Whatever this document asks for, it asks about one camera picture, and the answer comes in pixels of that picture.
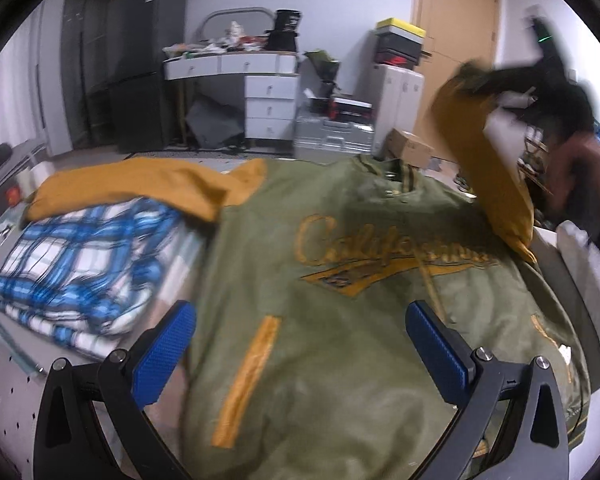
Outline green varsity jacket mustard sleeves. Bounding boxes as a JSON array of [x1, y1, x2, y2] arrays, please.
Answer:
[[28, 80, 591, 479]]

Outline wooden door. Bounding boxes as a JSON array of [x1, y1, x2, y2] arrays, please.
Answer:
[[414, 0, 500, 160]]

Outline white storage cabinet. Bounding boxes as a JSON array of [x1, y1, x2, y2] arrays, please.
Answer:
[[367, 64, 425, 156]]

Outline cardboard box on floor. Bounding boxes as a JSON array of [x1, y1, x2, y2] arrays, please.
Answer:
[[385, 129, 434, 169]]

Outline stacked shoe boxes yellow lid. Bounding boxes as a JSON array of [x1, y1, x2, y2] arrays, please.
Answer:
[[374, 18, 426, 70]]

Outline grey plastic storage crate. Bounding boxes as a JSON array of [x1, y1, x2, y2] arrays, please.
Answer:
[[292, 108, 375, 164]]

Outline white desk with drawers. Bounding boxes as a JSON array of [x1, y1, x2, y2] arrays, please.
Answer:
[[162, 6, 299, 151]]

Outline white window curtain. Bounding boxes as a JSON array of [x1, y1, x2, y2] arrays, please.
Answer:
[[0, 16, 43, 146]]

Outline black tall cabinet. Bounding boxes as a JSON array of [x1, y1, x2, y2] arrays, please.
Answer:
[[59, 0, 188, 154]]

